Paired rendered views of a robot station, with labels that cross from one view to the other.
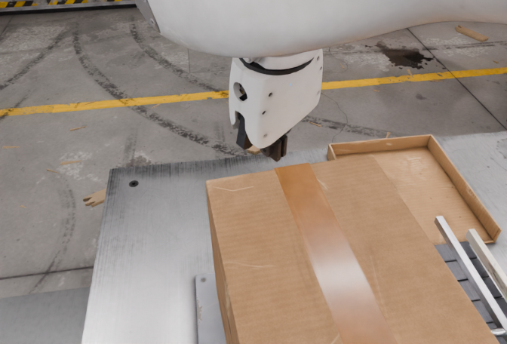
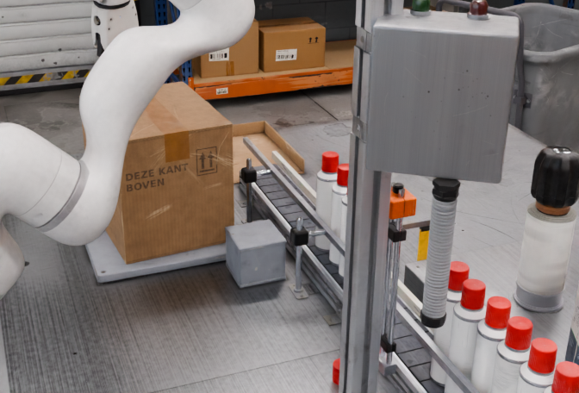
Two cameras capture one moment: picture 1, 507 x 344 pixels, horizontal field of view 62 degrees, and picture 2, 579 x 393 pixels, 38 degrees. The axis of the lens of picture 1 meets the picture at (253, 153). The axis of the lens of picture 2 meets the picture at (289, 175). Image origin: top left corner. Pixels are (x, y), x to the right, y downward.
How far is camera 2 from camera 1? 1.40 m
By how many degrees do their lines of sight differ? 20
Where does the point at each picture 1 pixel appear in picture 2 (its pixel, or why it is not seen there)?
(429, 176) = (262, 147)
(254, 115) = (104, 30)
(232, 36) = not seen: outside the picture
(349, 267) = (162, 110)
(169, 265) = not seen: hidden behind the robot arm
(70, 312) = not seen: outside the picture
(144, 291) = not seen: hidden behind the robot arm
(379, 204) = (182, 94)
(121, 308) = (15, 224)
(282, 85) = (116, 15)
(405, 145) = (245, 131)
